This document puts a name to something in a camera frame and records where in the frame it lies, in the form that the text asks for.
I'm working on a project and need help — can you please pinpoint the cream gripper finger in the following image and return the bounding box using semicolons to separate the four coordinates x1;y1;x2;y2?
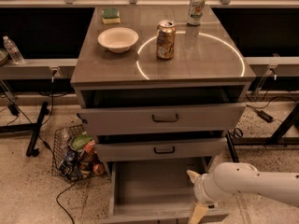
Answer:
188;202;208;224

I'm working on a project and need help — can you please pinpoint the grey bottom drawer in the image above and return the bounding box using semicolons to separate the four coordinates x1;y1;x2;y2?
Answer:
100;157;230;224

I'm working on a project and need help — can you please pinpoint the grey drawer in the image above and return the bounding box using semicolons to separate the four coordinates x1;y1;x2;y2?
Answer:
100;157;230;224
96;138;226;161
80;103;245;136

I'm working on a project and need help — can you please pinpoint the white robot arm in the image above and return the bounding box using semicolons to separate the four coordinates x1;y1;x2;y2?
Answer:
187;162;299;224

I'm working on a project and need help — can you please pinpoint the grey top drawer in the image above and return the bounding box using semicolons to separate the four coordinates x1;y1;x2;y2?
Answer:
80;103;245;136

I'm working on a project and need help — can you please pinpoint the grey middle drawer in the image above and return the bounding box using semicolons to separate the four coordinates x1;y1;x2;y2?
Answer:
96;138;226;161

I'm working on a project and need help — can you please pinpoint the grey drawer cabinet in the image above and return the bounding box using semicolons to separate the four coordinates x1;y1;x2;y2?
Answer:
70;5;257;176

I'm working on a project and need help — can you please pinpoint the black table leg right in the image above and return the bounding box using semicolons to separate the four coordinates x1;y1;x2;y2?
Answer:
225;103;299;165

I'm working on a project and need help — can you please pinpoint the black table leg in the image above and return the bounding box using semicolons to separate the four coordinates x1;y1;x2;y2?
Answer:
0;102;49;157
225;103;299;165

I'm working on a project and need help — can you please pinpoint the black power adapter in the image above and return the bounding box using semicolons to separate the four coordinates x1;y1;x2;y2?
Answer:
257;110;274;123

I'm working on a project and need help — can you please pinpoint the orange snack package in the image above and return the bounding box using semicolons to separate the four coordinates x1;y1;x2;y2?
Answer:
83;140;96;155

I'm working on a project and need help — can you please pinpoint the green lidded cup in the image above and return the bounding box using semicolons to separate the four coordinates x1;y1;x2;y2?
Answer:
69;133;93;151

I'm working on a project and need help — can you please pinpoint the brown soda can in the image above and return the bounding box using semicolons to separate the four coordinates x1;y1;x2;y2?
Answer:
156;20;176;60

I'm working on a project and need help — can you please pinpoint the white bowl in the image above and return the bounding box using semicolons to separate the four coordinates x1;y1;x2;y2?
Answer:
97;27;139;53

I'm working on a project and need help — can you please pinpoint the black table leg left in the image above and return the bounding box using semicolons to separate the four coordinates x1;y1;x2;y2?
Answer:
0;102;49;157

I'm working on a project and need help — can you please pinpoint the white green soda can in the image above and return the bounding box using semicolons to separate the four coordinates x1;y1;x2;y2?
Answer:
187;0;206;25

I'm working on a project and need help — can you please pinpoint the green yellow sponge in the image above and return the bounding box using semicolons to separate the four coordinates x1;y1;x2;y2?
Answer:
102;7;121;24

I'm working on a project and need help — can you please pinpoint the clear plastic water bottle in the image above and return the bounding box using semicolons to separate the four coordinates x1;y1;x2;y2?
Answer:
3;36;24;64

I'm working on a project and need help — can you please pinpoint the dish at left edge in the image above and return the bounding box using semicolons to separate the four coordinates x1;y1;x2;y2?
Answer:
0;49;8;66

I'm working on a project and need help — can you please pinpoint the wire basket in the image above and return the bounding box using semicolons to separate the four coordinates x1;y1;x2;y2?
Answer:
52;125;106;182

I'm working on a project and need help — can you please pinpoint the black floor cable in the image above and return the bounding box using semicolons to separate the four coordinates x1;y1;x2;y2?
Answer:
0;75;78;224

